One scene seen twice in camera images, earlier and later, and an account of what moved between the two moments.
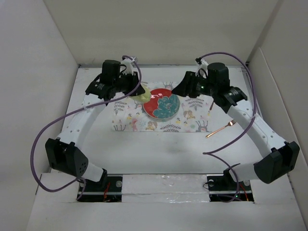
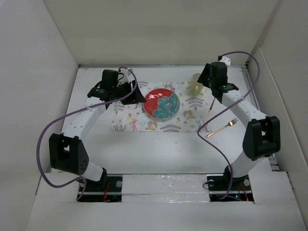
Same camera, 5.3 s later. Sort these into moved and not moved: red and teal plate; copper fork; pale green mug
Moved: pale green mug
Not moved: copper fork; red and teal plate
